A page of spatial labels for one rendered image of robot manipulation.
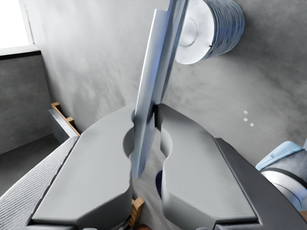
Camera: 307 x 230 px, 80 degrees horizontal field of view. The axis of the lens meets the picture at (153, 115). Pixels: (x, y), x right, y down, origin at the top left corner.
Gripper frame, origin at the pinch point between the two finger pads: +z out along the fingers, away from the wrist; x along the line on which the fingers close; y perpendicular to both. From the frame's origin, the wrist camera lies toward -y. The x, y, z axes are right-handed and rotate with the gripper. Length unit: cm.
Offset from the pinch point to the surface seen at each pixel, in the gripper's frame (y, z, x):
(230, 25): 1, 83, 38
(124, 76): 58, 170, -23
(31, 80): 126, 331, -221
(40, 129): 250, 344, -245
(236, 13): -3, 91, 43
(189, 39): 8, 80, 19
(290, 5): -7, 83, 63
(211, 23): 0, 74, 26
